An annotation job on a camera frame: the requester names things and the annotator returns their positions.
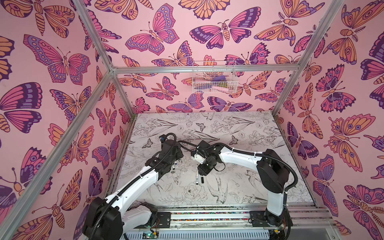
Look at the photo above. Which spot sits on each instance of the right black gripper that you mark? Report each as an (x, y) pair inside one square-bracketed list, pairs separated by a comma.
[(204, 168)]

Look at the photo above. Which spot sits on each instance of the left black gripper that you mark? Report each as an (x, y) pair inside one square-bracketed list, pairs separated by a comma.
[(179, 155)]

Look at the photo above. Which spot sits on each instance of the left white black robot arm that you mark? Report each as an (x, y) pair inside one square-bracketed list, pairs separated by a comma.
[(110, 218)]

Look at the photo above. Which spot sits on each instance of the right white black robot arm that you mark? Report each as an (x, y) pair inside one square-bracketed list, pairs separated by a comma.
[(276, 176)]

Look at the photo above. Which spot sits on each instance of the green circuit board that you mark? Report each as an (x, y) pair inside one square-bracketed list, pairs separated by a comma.
[(148, 235)]

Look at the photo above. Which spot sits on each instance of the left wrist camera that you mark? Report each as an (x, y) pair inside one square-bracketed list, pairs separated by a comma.
[(163, 138)]

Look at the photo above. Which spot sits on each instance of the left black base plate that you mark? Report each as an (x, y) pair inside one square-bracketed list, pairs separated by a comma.
[(160, 220)]

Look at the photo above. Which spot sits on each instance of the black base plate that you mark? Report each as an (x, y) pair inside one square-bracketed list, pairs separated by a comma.
[(160, 220), (267, 219)]

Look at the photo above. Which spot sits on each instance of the white wire basket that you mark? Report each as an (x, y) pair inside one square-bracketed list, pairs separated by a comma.
[(214, 82)]

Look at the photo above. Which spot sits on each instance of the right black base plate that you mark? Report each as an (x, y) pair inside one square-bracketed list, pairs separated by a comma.
[(267, 219)]

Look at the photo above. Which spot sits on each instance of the white slotted cable duct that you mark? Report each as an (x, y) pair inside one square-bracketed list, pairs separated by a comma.
[(203, 235)]

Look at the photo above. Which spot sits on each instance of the aluminium frame bar back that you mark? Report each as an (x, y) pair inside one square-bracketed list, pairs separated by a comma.
[(191, 69)]

